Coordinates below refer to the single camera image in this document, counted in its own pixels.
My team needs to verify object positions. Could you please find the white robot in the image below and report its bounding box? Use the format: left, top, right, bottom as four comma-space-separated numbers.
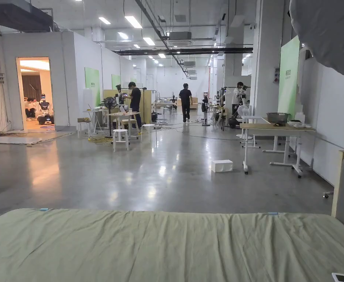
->
37, 93, 55, 126

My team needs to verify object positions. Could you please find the white round stool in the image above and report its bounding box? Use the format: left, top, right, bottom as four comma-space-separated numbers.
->
112, 129, 130, 152
140, 123, 157, 143

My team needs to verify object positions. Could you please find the white stool with yellow cable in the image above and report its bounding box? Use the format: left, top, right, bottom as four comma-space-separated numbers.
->
77, 118, 93, 139

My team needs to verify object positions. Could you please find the black standing fan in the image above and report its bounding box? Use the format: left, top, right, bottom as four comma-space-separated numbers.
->
102, 96, 118, 138

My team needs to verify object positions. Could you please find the white softbox lamp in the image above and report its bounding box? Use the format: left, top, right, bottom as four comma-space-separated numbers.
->
288, 0, 344, 79

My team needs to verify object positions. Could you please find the white standing fan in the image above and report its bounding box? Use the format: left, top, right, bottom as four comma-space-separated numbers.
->
236, 105, 251, 138

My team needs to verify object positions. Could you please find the wooden table with metal bowl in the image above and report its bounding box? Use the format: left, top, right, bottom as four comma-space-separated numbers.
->
239, 112, 316, 178

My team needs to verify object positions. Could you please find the group of people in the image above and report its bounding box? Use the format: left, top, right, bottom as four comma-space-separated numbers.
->
24, 97, 41, 122

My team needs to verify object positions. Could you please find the bed with pale green sheet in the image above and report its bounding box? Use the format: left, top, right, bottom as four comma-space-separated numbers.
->
0, 208, 344, 282

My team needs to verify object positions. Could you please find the white carton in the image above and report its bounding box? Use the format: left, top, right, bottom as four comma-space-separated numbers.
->
211, 159, 234, 174

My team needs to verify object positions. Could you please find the white folding table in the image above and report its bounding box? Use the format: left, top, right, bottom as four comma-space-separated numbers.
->
82, 107, 111, 135

